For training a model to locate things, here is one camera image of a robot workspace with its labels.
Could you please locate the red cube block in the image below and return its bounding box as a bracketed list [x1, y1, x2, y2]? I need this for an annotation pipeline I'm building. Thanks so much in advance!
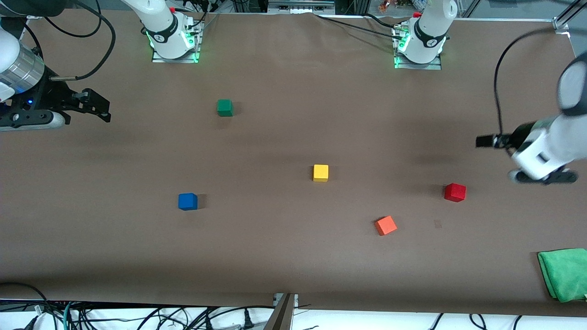
[443, 183, 467, 203]

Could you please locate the orange cube block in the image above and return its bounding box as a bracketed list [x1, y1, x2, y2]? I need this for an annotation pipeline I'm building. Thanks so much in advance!
[375, 215, 398, 237]

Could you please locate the green folded cloth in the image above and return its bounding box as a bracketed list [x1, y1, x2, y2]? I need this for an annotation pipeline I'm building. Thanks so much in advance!
[537, 248, 587, 303]

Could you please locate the grey rack device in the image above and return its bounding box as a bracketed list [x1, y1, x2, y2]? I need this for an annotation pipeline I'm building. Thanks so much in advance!
[268, 0, 336, 12]

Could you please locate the brown table cover sheet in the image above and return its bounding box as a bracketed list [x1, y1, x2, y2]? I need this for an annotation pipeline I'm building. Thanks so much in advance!
[0, 9, 587, 318]

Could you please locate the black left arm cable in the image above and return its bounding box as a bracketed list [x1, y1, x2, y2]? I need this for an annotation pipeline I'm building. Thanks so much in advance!
[493, 27, 572, 137]

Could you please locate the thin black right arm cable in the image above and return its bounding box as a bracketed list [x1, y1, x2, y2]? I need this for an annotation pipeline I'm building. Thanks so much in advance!
[21, 21, 44, 61]

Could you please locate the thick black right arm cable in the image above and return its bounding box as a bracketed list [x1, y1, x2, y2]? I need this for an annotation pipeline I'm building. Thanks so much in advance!
[48, 0, 116, 82]

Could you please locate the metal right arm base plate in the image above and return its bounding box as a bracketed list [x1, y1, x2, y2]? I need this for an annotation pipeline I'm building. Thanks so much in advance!
[151, 18, 202, 64]

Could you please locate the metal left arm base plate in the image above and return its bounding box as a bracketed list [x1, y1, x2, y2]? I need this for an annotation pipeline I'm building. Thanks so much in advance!
[393, 23, 443, 71]

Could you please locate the aluminium frame profile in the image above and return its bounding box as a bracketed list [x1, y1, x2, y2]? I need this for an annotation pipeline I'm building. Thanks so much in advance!
[552, 0, 587, 33]

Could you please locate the short black table cable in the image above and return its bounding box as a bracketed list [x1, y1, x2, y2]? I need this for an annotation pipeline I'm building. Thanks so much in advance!
[365, 13, 409, 30]

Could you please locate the long black table cable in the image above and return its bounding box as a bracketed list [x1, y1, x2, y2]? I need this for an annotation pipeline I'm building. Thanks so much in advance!
[314, 14, 404, 41]

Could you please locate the black looped floor cable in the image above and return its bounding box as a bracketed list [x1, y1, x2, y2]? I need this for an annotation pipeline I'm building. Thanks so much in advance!
[0, 281, 49, 313]

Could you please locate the grey metal table bracket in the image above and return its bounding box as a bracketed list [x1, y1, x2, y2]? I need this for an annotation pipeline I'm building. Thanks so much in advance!
[264, 293, 299, 330]

